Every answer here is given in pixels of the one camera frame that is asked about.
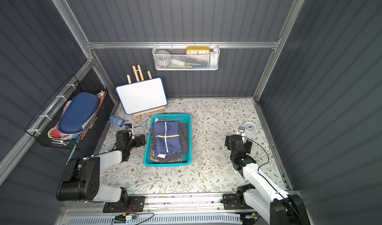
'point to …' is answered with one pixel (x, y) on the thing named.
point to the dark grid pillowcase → (179, 157)
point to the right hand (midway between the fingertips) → (242, 138)
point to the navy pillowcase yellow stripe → (167, 139)
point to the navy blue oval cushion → (79, 108)
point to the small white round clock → (250, 128)
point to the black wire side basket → (45, 130)
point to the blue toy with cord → (116, 120)
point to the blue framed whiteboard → (142, 96)
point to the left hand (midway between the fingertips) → (137, 136)
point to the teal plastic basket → (186, 159)
